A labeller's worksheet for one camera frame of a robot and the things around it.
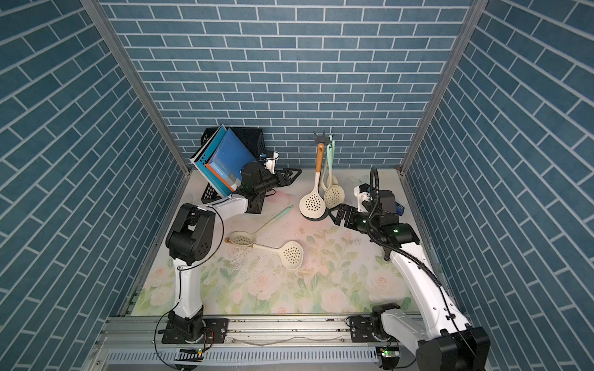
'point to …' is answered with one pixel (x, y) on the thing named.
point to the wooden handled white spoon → (312, 205)
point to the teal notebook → (203, 154)
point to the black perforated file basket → (254, 140)
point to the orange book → (220, 177)
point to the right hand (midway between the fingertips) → (341, 214)
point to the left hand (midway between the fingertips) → (301, 173)
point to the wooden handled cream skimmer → (291, 253)
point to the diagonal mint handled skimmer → (246, 238)
